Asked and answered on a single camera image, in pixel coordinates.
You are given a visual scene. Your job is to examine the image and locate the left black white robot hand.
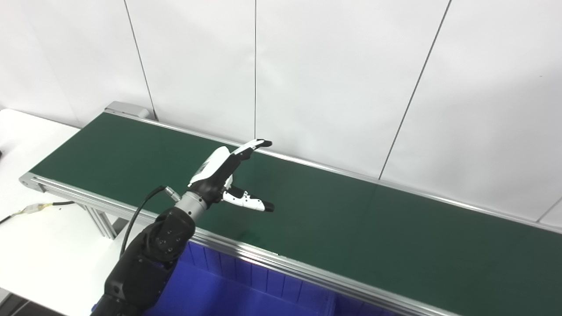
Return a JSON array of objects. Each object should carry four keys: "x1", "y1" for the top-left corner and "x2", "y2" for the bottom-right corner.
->
[{"x1": 188, "y1": 139, "x2": 275, "y2": 213}]

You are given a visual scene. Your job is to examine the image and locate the green conveyor belt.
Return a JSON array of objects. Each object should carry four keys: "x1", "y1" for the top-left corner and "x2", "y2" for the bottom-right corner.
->
[
  {"x1": 19, "y1": 108, "x2": 562, "y2": 316},
  {"x1": 29, "y1": 112, "x2": 562, "y2": 316}
]

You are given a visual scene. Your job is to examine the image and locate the grey conveyor end housing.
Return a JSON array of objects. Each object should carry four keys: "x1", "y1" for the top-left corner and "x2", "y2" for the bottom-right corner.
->
[{"x1": 104, "y1": 101, "x2": 151, "y2": 120}]

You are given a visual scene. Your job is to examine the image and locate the blue plastic bin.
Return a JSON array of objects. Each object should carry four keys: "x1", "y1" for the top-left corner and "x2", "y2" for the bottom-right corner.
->
[
  {"x1": 145, "y1": 241, "x2": 339, "y2": 316},
  {"x1": 334, "y1": 293, "x2": 396, "y2": 316}
]

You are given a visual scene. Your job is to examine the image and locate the aluminium conveyor leg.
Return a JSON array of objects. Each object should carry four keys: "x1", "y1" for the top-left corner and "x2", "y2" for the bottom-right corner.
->
[{"x1": 83, "y1": 204, "x2": 120, "y2": 240}]

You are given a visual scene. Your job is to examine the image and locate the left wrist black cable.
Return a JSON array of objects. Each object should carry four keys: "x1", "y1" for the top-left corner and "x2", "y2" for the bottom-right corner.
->
[{"x1": 119, "y1": 186, "x2": 180, "y2": 259}]

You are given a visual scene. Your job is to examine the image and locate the cable with white connector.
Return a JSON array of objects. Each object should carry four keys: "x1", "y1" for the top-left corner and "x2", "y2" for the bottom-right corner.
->
[{"x1": 0, "y1": 201, "x2": 76, "y2": 225}]

